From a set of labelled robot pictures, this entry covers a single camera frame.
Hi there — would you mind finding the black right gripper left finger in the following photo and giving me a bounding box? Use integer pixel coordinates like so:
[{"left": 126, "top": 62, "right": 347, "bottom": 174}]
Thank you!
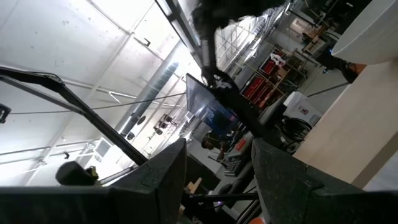
[{"left": 108, "top": 138, "right": 187, "bottom": 224}]

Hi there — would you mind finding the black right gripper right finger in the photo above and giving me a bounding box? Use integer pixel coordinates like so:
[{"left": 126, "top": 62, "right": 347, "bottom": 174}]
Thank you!
[{"left": 251, "top": 138, "right": 324, "bottom": 224}]

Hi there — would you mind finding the person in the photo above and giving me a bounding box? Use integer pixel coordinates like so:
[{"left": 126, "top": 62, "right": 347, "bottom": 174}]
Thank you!
[{"left": 201, "top": 132, "right": 226, "bottom": 161}]

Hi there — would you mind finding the white machine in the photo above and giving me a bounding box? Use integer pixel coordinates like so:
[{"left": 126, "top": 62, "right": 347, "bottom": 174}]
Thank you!
[{"left": 282, "top": 91, "right": 323, "bottom": 127}]

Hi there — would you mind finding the black cylinder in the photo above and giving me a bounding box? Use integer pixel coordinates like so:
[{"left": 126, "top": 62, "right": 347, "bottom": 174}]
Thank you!
[{"left": 55, "top": 161, "right": 100, "bottom": 187}]

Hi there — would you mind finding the rack with red bins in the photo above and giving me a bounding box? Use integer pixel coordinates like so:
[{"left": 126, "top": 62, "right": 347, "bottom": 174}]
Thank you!
[{"left": 241, "top": 46, "right": 308, "bottom": 110}]

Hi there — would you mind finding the black flat monitor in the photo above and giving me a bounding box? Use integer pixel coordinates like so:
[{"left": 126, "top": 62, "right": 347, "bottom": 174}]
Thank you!
[{"left": 185, "top": 73, "right": 240, "bottom": 138}]

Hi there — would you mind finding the black overhead frame bar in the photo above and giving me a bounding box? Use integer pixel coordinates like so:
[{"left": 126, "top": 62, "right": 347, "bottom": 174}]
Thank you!
[{"left": 0, "top": 67, "right": 149, "bottom": 166}]

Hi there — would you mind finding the silver ventilation duct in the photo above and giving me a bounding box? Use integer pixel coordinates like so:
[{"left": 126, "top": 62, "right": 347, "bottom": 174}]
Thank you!
[{"left": 115, "top": 62, "right": 180, "bottom": 138}]

